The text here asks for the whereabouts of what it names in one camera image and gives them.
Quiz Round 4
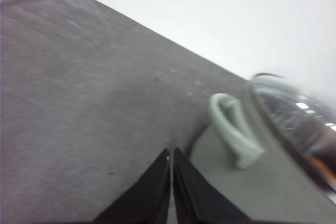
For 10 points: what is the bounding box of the glass steamer lid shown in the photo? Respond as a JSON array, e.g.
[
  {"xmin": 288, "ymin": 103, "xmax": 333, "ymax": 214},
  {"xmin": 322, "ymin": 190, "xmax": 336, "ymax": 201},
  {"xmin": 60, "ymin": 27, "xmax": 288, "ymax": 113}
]
[{"xmin": 251, "ymin": 72, "xmax": 336, "ymax": 191}]

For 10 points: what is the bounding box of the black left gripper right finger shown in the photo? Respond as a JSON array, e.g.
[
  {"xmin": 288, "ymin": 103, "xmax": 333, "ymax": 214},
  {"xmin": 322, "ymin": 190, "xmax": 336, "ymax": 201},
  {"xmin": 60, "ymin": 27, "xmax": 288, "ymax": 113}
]
[{"xmin": 173, "ymin": 147, "xmax": 254, "ymax": 224}]

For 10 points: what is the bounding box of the green electric steamer pot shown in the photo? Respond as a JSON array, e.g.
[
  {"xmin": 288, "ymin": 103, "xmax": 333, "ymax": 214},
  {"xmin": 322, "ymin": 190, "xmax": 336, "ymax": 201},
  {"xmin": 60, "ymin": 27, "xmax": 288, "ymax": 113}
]
[{"xmin": 190, "ymin": 85, "xmax": 336, "ymax": 224}]

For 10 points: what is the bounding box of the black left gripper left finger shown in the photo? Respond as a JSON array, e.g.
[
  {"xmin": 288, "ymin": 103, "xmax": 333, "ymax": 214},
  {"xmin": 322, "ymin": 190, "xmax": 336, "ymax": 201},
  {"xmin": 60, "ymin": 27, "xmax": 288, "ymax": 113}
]
[{"xmin": 95, "ymin": 148, "xmax": 171, "ymax": 224}]

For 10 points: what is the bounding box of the grey table mat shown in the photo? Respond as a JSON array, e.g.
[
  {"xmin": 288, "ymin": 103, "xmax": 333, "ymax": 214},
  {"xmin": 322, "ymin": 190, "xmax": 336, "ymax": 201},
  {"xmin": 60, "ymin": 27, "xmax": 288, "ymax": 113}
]
[{"xmin": 0, "ymin": 0, "xmax": 248, "ymax": 224}]

